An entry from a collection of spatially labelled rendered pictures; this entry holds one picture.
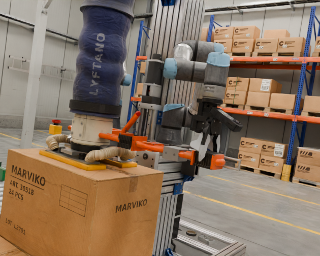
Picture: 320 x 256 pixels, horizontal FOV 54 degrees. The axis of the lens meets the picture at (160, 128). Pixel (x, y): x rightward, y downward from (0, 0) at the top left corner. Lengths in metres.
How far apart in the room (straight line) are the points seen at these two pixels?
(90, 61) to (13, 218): 0.76
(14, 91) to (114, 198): 10.62
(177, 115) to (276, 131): 8.14
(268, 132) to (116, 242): 8.80
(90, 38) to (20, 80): 10.44
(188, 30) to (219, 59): 1.10
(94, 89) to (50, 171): 0.38
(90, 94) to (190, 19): 1.04
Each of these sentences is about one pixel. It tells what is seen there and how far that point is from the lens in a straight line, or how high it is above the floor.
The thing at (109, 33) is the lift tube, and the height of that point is 1.50.
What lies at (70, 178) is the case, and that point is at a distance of 1.24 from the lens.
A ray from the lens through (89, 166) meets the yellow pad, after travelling 1.26.
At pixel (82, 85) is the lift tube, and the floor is 1.27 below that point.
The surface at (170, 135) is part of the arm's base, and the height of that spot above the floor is 1.09.
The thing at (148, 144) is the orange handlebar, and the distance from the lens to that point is 1.19.
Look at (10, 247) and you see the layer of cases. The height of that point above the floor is 0.54.
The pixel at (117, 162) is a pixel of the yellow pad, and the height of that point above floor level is 0.96.
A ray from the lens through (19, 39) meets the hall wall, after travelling 11.81.
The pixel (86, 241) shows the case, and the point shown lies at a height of 0.72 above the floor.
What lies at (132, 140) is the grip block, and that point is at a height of 1.08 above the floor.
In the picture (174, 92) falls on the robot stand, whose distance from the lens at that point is 2.05.
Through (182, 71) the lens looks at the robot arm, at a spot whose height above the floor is 1.36.
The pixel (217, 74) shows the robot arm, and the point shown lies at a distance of 1.06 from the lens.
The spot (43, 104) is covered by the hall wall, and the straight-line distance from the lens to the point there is 12.29.
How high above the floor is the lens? 1.20
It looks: 3 degrees down
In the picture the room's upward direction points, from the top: 8 degrees clockwise
